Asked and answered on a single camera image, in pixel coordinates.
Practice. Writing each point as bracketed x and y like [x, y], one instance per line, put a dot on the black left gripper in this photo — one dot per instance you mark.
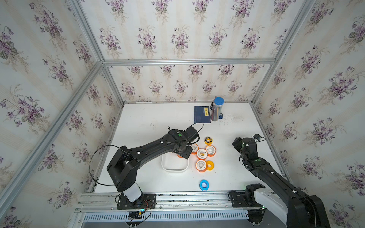
[187, 154]

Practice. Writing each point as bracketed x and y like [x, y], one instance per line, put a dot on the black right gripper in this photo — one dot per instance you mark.
[237, 143]

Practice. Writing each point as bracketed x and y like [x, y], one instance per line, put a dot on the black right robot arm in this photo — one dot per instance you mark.
[293, 207]

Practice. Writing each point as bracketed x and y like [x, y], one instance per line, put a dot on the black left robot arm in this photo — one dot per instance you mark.
[125, 163]

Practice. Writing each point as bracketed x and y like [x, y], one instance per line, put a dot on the yellow sealing tape roll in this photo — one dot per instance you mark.
[208, 140]
[210, 165]

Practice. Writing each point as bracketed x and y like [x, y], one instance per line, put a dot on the white plastic storage box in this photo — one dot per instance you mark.
[172, 163]

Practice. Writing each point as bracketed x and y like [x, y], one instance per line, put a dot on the blue sealing tape roll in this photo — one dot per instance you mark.
[204, 185]

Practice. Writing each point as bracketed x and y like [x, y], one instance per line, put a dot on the dark blue booklet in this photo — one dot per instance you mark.
[202, 114]

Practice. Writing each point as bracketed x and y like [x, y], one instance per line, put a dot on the silver cylinder blue lid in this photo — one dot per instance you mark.
[216, 109]

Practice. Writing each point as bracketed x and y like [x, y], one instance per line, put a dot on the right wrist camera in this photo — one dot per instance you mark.
[259, 138]

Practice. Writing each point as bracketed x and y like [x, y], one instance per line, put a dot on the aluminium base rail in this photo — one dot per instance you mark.
[161, 206]

